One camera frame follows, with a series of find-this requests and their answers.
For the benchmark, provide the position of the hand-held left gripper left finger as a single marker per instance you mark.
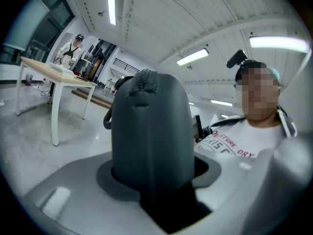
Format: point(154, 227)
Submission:
point(73, 204)

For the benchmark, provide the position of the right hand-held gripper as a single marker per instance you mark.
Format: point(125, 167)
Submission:
point(199, 128)

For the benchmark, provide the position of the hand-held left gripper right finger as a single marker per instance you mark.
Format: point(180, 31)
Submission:
point(291, 175)

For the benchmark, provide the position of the dark grey glasses case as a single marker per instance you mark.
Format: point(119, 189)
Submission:
point(151, 131)

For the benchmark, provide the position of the long ceiling light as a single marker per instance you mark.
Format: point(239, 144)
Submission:
point(192, 57)
point(111, 6)
point(278, 43)
point(221, 103)

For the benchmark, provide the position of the person's white printed shirt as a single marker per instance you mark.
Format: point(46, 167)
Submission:
point(239, 141)

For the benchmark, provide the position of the person's grey striped jacket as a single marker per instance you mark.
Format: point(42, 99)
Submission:
point(288, 124)

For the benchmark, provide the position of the person's head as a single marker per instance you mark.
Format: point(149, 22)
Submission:
point(259, 94)

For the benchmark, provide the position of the black stair railing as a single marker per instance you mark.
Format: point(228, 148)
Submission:
point(127, 65)

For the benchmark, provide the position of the low wooden platform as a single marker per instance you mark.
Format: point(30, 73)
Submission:
point(95, 97)

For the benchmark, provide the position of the small dark waste bin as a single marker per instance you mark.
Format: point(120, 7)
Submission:
point(29, 79)

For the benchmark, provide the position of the white stack of trays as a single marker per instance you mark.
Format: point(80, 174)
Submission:
point(61, 68)

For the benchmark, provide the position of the wooden table with white legs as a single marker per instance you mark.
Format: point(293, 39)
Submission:
point(49, 68)

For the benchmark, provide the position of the dark framed window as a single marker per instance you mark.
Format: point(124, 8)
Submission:
point(36, 28)

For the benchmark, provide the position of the black head-mounted camera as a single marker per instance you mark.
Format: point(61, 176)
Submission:
point(236, 58)

